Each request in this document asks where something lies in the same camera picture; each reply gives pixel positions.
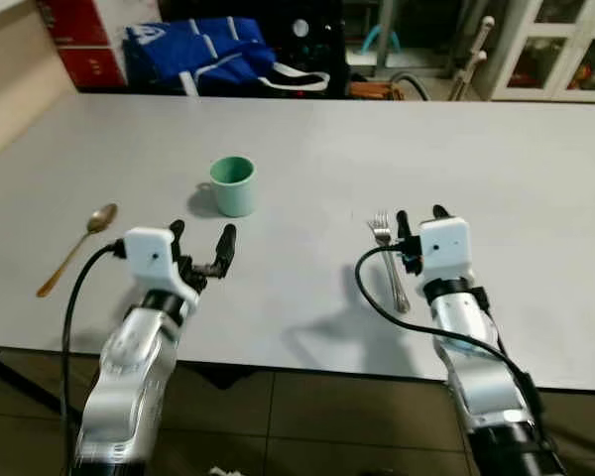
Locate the white dining table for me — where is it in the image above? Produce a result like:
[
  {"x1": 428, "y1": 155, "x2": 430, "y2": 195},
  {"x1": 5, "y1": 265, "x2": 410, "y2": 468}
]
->
[{"x1": 0, "y1": 92, "x2": 595, "y2": 396}]

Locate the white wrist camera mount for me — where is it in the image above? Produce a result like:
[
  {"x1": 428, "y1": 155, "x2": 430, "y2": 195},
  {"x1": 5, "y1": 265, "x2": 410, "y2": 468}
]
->
[
  {"x1": 112, "y1": 227, "x2": 201, "y2": 301},
  {"x1": 416, "y1": 218, "x2": 474, "y2": 289}
]

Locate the white glass-door cabinet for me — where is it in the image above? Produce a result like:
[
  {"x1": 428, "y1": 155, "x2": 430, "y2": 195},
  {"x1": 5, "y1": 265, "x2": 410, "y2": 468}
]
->
[{"x1": 491, "y1": 0, "x2": 595, "y2": 103}]

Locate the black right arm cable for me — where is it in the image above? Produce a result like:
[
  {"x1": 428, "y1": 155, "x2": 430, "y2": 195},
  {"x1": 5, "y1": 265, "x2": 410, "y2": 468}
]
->
[{"x1": 355, "y1": 246, "x2": 536, "y2": 398}]

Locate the brown wooden chair back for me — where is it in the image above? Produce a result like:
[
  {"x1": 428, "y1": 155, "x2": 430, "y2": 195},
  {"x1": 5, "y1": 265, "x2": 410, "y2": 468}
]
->
[{"x1": 349, "y1": 81, "x2": 408, "y2": 100}]

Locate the beige wooden pole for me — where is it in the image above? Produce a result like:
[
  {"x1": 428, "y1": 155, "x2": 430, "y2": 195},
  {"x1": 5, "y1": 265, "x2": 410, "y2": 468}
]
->
[{"x1": 446, "y1": 15, "x2": 497, "y2": 100}]

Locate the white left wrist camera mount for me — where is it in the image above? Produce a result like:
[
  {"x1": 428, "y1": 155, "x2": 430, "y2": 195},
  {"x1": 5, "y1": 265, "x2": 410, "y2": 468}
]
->
[{"x1": 112, "y1": 227, "x2": 201, "y2": 301}]

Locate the red cabinet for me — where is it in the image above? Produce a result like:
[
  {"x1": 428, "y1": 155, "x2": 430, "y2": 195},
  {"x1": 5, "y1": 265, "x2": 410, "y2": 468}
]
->
[{"x1": 35, "y1": 0, "x2": 130, "y2": 90}]

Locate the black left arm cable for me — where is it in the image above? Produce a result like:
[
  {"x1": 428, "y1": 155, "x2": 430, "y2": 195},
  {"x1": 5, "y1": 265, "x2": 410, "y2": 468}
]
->
[{"x1": 61, "y1": 241, "x2": 125, "y2": 476}]

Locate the blue bag with white stripes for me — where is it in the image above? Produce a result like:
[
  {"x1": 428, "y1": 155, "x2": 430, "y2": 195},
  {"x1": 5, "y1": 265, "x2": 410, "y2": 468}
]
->
[{"x1": 124, "y1": 15, "x2": 330, "y2": 97}]

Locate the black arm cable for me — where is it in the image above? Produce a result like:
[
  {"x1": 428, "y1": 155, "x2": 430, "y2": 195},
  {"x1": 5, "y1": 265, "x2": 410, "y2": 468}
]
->
[
  {"x1": 355, "y1": 246, "x2": 536, "y2": 398},
  {"x1": 61, "y1": 241, "x2": 125, "y2": 476}
]

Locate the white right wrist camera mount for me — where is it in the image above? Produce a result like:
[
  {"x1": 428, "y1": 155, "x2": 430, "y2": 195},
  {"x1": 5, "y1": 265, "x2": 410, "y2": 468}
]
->
[{"x1": 416, "y1": 218, "x2": 474, "y2": 289}]

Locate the green ceramic mug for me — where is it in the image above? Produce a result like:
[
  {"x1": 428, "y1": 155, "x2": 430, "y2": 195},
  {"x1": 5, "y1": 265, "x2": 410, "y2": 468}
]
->
[{"x1": 196, "y1": 156, "x2": 257, "y2": 218}]

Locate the silver fork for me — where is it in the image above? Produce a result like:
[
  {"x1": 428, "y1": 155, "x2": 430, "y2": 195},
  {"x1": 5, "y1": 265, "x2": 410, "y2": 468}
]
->
[{"x1": 369, "y1": 212, "x2": 412, "y2": 314}]

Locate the golden spoon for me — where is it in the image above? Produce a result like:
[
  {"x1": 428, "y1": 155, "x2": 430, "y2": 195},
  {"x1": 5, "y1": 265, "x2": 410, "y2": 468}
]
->
[{"x1": 37, "y1": 203, "x2": 119, "y2": 298}]

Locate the teal hoop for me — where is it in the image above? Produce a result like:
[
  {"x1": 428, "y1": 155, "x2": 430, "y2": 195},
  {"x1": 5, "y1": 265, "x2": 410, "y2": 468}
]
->
[{"x1": 365, "y1": 25, "x2": 403, "y2": 56}]

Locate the black hose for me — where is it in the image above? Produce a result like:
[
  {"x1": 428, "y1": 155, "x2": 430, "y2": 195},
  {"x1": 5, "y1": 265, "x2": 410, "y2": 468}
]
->
[{"x1": 389, "y1": 71, "x2": 432, "y2": 100}]

